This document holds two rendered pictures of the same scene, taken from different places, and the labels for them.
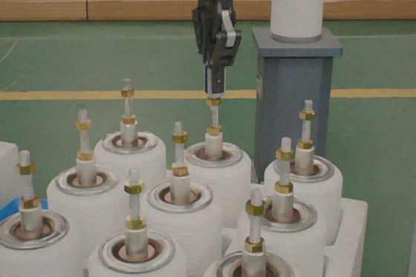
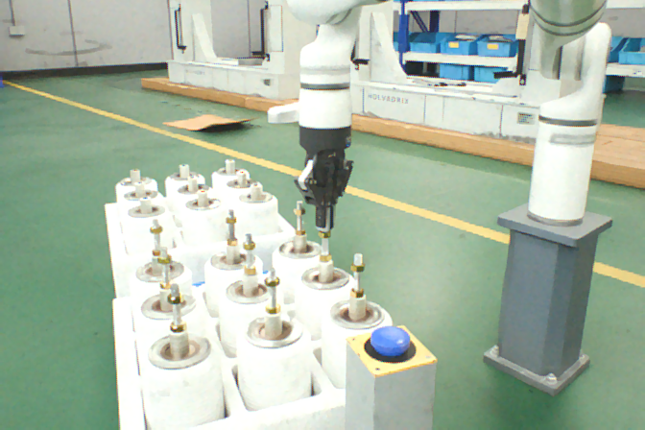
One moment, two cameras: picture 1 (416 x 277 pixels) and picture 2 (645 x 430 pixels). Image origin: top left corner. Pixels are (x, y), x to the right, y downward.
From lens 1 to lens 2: 0.66 m
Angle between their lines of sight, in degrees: 47
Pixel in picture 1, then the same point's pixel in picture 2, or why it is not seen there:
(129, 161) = (280, 261)
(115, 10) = (595, 170)
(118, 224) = not seen: hidden behind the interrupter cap
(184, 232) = (226, 314)
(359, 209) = not seen: hidden behind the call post
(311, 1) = (558, 182)
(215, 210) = (253, 309)
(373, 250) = not seen: outside the picture
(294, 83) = (528, 260)
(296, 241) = (248, 351)
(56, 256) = (147, 290)
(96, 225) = (215, 290)
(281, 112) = (514, 285)
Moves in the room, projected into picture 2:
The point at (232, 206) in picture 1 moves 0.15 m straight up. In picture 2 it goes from (315, 322) to (314, 229)
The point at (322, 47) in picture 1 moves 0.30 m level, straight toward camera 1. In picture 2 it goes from (554, 232) to (411, 272)
